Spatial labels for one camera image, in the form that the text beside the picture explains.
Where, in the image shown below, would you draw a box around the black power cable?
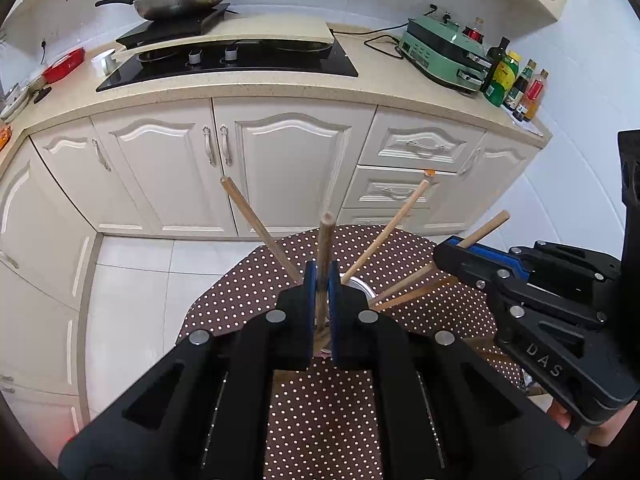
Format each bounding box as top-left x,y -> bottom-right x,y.
332,22 -> 417,61

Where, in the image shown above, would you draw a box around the green bottle yellow label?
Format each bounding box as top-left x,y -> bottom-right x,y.
484,51 -> 522,108

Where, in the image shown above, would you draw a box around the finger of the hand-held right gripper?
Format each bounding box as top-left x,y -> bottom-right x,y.
445,236 -> 624,292
433,243 -> 636,403

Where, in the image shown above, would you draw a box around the pink cup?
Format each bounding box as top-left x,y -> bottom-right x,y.
341,275 -> 380,311

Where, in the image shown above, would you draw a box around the red sauce bottle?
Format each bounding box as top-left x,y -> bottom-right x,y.
517,70 -> 550,121

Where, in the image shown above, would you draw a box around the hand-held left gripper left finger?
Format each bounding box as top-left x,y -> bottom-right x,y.
59,261 -> 317,480

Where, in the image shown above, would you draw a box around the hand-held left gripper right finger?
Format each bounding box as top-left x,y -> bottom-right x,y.
328,271 -> 588,480

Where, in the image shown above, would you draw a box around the black induction cooker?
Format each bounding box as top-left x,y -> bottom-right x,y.
116,4 -> 232,50

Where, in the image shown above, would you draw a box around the brown polka dot tablecloth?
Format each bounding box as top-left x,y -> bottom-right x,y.
175,224 -> 526,480

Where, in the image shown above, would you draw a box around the black glass cooktop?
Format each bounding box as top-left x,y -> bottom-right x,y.
96,37 -> 360,94

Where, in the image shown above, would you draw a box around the white dishes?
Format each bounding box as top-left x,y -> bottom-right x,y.
0,82 -> 32,122

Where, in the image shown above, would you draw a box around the green electric grill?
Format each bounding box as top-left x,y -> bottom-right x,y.
398,15 -> 494,94

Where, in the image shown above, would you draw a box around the small white cup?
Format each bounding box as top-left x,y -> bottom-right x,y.
92,49 -> 117,77

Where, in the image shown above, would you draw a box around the beige kitchen countertop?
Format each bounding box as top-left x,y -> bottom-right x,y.
0,10 -> 554,171

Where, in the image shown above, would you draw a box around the white base cabinets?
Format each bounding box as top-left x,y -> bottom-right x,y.
0,97 -> 544,441

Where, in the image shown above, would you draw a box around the dark soy sauce bottle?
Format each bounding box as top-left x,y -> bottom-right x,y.
504,60 -> 537,111

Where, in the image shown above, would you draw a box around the beige board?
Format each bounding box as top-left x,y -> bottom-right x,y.
112,15 -> 335,64

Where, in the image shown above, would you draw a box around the person's right hand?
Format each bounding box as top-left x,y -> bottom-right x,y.
547,401 -> 632,450

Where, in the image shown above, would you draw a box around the dark olive oil bottle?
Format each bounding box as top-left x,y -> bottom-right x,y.
481,36 -> 512,96

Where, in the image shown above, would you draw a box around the red bowl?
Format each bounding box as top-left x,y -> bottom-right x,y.
42,47 -> 86,85

